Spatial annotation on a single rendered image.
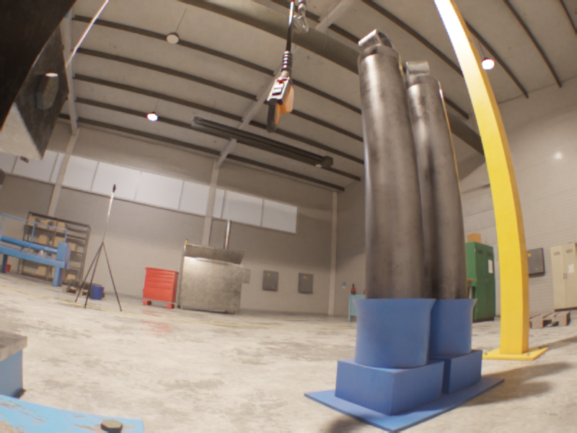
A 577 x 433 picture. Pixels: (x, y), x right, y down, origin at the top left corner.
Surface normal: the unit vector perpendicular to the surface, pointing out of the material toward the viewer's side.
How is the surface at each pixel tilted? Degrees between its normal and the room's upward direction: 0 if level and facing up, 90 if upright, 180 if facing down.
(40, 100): 163
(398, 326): 90
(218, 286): 90
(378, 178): 90
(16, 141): 180
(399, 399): 90
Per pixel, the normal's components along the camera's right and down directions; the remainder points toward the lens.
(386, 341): -0.46, -0.29
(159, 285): 0.16, -0.27
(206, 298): 0.40, -0.24
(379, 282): -0.73, -0.24
